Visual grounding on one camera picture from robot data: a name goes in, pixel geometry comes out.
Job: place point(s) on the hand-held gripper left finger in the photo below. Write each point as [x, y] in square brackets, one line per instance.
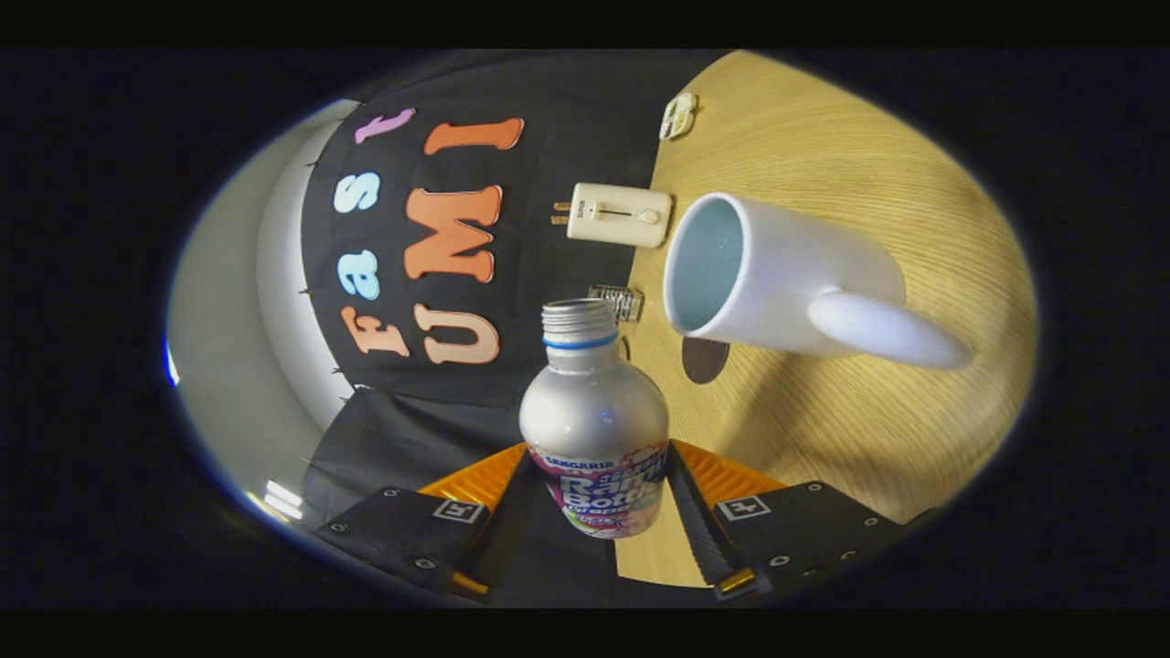
[503, 539]

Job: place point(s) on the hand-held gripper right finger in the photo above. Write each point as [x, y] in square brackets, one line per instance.
[699, 530]

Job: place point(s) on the silver juice bottle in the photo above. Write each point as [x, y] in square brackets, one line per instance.
[594, 420]

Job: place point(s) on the dark round coaster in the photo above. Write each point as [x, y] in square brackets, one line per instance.
[702, 364]

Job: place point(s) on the white cup blue inside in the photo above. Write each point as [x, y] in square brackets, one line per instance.
[786, 265]

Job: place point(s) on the wooden table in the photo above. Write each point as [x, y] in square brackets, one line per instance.
[868, 429]

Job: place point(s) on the striped ceiling light panel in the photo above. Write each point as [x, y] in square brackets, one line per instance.
[279, 501]

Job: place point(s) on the white toaster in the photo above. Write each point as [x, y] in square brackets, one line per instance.
[622, 215]

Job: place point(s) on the black backdrop cloth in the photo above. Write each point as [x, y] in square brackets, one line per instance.
[548, 137]

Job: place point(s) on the white divided tray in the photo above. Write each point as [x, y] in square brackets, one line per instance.
[678, 115]

